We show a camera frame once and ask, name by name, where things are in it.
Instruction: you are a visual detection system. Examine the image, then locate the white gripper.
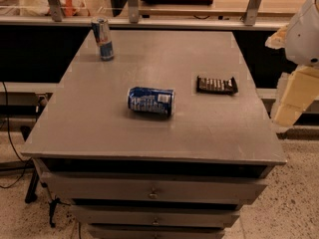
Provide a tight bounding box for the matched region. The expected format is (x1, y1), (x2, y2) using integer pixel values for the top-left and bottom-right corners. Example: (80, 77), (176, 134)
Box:
(265, 0), (319, 127)

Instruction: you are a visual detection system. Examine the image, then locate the blue pepsi can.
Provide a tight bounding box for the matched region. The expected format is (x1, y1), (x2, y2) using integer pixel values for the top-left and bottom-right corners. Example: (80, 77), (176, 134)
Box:
(128, 87), (174, 117)

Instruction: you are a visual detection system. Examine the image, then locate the red bull can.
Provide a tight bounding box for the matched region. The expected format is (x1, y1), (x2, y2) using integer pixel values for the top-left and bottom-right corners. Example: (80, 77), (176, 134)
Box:
(91, 17), (114, 61)

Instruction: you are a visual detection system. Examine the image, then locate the dark chocolate bar wrapper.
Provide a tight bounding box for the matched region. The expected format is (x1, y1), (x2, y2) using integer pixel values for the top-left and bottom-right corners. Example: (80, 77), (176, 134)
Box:
(196, 77), (238, 95)

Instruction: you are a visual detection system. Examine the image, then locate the grey drawer cabinet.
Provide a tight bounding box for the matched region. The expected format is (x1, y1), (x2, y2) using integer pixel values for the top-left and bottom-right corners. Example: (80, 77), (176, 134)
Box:
(20, 29), (288, 239)

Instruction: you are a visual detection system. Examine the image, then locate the top grey drawer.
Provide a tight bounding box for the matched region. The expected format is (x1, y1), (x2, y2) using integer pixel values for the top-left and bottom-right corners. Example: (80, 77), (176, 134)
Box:
(41, 172), (266, 205)

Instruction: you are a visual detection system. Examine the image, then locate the grey drawer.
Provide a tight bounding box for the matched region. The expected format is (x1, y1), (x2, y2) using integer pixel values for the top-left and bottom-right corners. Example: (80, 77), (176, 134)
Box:
(41, 172), (266, 205)
(71, 205), (239, 228)
(88, 225), (224, 239)

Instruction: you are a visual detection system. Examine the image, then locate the middle grey drawer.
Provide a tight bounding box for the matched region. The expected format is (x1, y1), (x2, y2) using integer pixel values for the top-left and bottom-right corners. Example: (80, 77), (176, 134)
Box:
(71, 205), (239, 228)

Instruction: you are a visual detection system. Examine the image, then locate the bottom grey drawer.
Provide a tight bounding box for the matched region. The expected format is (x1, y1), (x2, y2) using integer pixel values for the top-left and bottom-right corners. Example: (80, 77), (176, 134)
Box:
(88, 225), (224, 239)

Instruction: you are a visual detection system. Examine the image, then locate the orange white bag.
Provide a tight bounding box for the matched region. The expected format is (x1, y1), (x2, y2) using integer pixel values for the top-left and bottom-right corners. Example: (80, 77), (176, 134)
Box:
(20, 0), (90, 17)

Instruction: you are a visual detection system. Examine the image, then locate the black stand leg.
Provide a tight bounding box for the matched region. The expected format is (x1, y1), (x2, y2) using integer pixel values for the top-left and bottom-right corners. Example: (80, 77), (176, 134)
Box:
(19, 125), (42, 204)

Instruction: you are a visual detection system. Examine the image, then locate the metal rail shelf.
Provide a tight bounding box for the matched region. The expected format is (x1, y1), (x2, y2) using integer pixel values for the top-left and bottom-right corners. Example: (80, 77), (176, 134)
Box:
(0, 0), (319, 32)

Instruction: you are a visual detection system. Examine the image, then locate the black cable on floor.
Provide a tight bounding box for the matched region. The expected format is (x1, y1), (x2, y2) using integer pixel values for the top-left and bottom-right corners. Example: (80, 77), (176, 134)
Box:
(0, 81), (34, 189)

